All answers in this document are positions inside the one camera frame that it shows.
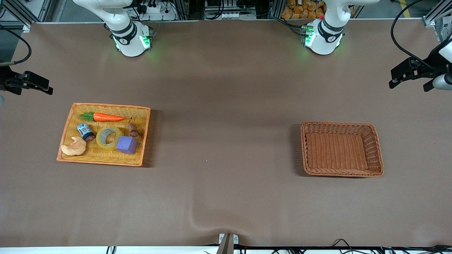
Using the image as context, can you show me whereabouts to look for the small blue white can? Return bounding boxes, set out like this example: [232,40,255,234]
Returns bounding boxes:
[77,123,95,142]

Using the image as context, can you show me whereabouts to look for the metal bracket with post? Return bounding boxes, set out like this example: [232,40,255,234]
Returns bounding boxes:
[216,233,239,254]

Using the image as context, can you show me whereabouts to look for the white power strip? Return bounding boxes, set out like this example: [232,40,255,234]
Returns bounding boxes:
[136,3,177,21]

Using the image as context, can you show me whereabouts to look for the toy croissant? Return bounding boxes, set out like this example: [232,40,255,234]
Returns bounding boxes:
[61,137,87,156]

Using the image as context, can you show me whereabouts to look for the small brown toy figure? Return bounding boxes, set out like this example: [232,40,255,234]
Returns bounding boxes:
[127,120,141,138]

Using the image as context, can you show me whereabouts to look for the white socket strip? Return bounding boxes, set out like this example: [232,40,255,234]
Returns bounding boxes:
[208,12,256,20]

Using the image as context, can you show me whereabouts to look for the brown wicker basket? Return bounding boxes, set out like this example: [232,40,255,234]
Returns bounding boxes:
[301,122,384,177]

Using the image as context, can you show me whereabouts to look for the yellow wicker tray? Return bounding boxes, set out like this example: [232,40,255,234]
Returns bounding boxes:
[56,103,151,167]

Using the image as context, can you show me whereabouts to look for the yellow tape roll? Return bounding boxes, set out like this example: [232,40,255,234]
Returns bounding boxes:
[96,126,124,151]

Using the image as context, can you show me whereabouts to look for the purple foam cube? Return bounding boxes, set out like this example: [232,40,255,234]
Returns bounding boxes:
[116,136,138,155]

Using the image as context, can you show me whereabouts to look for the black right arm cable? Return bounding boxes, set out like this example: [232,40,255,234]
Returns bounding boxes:
[0,24,32,67]

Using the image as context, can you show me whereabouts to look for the bag of orange snacks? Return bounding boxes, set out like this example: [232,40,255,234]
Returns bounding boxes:
[281,0,325,19]

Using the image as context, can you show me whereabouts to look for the black cable bundle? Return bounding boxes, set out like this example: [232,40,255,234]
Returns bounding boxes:
[240,238,452,254]

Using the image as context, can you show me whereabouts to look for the orange toy carrot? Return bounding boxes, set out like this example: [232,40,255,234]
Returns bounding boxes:
[80,112,125,122]

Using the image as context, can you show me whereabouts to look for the aluminium frame profile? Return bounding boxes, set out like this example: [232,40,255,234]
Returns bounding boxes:
[0,0,53,33]
[422,0,452,28]

